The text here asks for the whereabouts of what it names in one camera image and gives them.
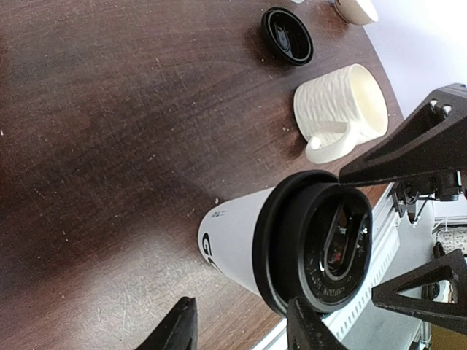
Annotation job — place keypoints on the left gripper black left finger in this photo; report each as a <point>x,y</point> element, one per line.
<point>177,330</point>

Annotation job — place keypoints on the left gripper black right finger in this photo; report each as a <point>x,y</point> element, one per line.
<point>305,330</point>

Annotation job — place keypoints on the black coffee cup lid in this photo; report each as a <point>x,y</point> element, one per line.
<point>313,244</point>

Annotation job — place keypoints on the white paper coffee cup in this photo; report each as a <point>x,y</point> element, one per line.
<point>225,237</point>

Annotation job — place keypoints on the white ceramic mug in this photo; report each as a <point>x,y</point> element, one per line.
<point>338,111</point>

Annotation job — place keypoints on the small white ceramic bowl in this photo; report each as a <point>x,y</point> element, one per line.
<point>357,12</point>

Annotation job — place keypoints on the black lid on table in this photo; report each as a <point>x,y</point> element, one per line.
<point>286,36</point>

